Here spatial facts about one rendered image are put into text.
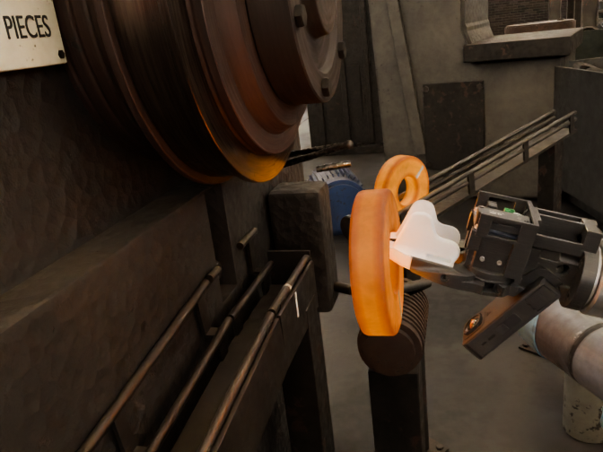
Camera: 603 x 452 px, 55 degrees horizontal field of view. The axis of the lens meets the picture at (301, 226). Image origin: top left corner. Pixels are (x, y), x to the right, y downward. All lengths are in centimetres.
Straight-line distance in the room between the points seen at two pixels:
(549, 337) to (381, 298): 25
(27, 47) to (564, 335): 62
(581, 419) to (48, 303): 138
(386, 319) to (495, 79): 287
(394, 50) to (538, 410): 230
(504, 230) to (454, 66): 287
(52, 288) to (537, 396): 151
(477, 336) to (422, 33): 292
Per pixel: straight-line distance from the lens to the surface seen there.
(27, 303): 55
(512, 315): 61
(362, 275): 54
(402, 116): 354
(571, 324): 72
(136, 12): 58
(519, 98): 337
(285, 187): 104
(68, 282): 57
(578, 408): 166
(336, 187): 288
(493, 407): 179
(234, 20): 61
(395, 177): 125
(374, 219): 55
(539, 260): 60
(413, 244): 58
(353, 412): 177
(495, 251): 58
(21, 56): 60
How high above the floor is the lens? 107
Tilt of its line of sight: 19 degrees down
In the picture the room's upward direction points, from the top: 7 degrees counter-clockwise
